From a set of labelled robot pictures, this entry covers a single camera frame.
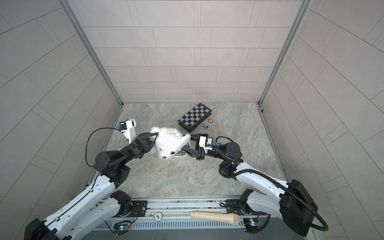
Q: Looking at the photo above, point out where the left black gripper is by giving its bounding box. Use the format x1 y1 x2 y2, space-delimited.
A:
116 137 158 169

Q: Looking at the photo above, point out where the white teddy bear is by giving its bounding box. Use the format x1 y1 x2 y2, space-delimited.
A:
150 127 191 160

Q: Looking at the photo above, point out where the blue white striped sweater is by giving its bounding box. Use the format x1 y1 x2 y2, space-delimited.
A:
175 143 190 157

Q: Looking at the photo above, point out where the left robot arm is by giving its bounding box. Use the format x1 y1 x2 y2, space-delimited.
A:
24 133 158 240

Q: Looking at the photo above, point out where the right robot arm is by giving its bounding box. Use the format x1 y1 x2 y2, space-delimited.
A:
182 134 328 237

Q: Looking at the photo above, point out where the black folded chess board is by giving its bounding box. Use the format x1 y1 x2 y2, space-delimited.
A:
178 103 212 133

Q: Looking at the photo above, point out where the white round knob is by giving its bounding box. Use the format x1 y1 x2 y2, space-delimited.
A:
154 212 163 222

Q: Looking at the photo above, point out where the left green circuit board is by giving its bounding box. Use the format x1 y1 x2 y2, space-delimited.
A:
113 221 133 236

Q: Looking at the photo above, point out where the green circuit board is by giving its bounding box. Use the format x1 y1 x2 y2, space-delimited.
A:
113 221 133 236
243 219 260 234

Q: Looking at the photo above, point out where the right green circuit board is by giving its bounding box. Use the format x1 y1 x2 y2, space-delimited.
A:
243 219 260 234

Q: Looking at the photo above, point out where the black corrugated cable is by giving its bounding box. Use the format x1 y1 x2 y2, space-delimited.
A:
214 135 329 232

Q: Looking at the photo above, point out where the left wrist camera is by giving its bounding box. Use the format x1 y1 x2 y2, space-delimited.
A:
118 119 137 144

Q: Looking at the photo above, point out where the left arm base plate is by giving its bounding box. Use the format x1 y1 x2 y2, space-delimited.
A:
118 201 148 218

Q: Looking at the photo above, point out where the aluminium mounting rail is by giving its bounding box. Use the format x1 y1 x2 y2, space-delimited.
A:
101 196 311 221

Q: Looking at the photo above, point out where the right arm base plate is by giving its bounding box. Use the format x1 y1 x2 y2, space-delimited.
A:
220 199 268 216

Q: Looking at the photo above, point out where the beige handle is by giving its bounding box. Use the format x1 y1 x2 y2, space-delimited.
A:
190 211 240 225

